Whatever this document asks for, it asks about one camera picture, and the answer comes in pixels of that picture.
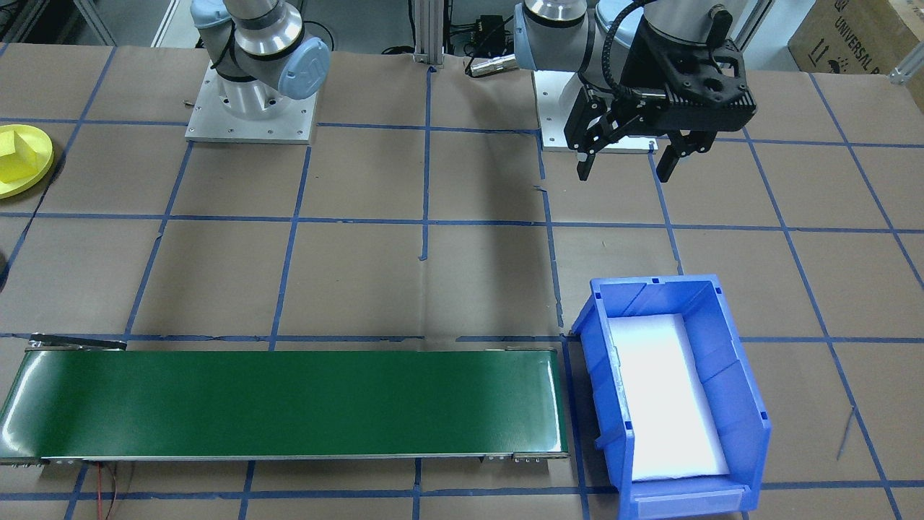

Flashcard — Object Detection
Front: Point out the yellow foam block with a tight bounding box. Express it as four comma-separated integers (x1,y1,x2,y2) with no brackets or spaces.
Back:
0,129,43,174

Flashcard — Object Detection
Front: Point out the yellow round plate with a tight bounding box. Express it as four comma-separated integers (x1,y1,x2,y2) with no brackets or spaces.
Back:
0,124,56,200

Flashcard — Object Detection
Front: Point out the brown cardboard box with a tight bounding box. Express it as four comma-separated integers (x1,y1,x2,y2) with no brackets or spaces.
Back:
788,0,924,77

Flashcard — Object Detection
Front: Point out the aluminium profile bar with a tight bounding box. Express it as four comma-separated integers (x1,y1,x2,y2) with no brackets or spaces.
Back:
889,58,924,86

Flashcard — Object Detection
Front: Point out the white foam sheet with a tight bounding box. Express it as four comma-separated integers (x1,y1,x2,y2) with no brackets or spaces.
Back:
606,313,731,482

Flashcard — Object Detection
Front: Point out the blue plastic storage bin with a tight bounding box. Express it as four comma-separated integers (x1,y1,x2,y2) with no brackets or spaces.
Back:
570,274,772,520

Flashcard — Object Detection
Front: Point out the green conveyor belt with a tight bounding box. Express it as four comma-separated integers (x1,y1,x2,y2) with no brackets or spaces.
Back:
0,334,571,467

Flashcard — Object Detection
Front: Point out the white square base plate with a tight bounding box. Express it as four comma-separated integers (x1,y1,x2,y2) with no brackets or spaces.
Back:
533,69,661,154
186,61,319,145

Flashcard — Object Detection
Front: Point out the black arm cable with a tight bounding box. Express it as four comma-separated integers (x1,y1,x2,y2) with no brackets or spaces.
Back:
603,0,668,98

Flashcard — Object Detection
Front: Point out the silver cable connector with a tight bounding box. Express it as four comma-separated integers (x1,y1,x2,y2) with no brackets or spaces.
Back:
466,56,518,77

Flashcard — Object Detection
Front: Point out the red conveyor power wire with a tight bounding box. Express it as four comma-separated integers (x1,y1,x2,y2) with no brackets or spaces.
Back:
92,462,120,520

